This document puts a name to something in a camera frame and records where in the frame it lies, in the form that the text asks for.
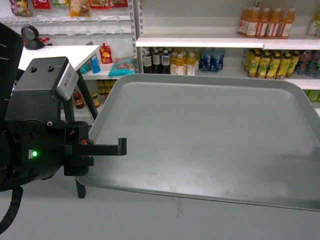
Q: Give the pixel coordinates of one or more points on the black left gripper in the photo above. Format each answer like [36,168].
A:
[34,151]

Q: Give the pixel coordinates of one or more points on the grey rectangular serving tray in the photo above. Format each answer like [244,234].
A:
[227,139]

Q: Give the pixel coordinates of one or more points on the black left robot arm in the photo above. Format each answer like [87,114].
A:
[11,49]

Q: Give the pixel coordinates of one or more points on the white checkout table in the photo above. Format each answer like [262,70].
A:
[41,127]

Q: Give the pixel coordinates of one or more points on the red spout pouch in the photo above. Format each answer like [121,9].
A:
[105,54]

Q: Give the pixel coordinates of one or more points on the white metal store shelf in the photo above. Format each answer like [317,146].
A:
[202,24]

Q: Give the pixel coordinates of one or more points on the black barcode scanner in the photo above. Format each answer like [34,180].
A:
[32,38]

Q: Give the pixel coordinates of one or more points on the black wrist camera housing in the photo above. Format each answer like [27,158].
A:
[45,84]

